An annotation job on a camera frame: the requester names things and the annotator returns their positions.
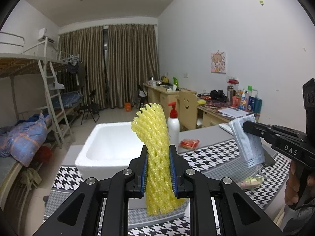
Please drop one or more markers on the wooden desk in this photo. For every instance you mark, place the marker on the wooden desk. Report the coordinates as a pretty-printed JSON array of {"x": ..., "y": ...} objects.
[{"x": 207, "y": 114}]

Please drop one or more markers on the black smartphone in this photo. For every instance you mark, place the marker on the black smartphone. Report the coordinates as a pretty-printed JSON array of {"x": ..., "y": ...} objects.
[{"x": 268, "y": 154}]

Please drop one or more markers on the red snack packet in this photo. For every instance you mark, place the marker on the red snack packet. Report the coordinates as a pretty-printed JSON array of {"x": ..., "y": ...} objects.
[{"x": 189, "y": 144}]

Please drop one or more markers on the white styrofoam box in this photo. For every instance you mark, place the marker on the white styrofoam box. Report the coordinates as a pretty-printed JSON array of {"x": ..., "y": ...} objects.
[{"x": 108, "y": 149}]

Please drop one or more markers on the white lotion pump bottle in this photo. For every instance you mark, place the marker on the white lotion pump bottle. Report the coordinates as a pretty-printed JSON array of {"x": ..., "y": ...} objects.
[{"x": 173, "y": 125}]

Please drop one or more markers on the blue plaid quilt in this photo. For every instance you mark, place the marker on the blue plaid quilt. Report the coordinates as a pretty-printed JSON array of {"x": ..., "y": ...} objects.
[{"x": 24, "y": 139}]

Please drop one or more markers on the metal bunk bed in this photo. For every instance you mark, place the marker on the metal bunk bed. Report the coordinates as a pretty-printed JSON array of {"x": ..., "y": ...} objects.
[{"x": 29, "y": 86}]

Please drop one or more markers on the anime girl wall poster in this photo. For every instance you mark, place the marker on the anime girl wall poster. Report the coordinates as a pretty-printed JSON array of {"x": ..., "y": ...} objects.
[{"x": 218, "y": 62}]

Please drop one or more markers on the white remote control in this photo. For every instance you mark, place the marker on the white remote control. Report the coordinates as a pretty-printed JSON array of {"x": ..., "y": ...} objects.
[{"x": 226, "y": 128}]

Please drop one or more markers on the blue face mask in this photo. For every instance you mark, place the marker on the blue face mask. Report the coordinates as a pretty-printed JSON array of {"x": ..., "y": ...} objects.
[{"x": 249, "y": 146}]

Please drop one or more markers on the person's right hand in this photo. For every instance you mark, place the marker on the person's right hand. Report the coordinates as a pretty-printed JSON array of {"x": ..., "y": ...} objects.
[{"x": 292, "y": 186}]

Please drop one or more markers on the yellow foam net sleeve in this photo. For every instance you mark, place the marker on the yellow foam net sleeve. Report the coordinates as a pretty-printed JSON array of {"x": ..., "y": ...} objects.
[{"x": 151, "y": 128}]

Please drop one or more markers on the brown striped curtains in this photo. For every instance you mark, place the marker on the brown striped curtains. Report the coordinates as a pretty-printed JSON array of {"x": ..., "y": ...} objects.
[{"x": 116, "y": 60}]

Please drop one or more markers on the printed paper sheets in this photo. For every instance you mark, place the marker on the printed paper sheets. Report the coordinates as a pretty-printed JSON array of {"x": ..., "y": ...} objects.
[{"x": 233, "y": 112}]

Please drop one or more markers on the orange bag on floor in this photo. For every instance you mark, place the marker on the orange bag on floor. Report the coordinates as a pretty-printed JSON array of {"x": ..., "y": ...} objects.
[{"x": 128, "y": 106}]

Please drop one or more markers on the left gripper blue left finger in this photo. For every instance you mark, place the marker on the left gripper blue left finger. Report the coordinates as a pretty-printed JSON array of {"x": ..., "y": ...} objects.
[{"x": 100, "y": 207}]

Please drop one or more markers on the white air conditioner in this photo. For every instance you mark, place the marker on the white air conditioner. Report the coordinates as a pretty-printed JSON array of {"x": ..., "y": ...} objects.
[{"x": 42, "y": 35}]

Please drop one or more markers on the wooden smiley chair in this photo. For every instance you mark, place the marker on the wooden smiley chair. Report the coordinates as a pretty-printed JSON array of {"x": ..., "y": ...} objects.
[{"x": 188, "y": 109}]

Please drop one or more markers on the green tissue packet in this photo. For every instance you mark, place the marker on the green tissue packet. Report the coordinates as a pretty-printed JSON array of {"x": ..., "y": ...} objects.
[{"x": 251, "y": 182}]

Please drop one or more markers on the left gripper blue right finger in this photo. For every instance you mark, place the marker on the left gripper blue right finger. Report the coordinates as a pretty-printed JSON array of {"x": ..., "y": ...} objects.
[{"x": 217, "y": 206}]

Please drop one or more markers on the houndstooth table cloth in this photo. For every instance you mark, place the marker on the houndstooth table cloth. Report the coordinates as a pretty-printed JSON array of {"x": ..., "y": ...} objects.
[{"x": 216, "y": 161}]

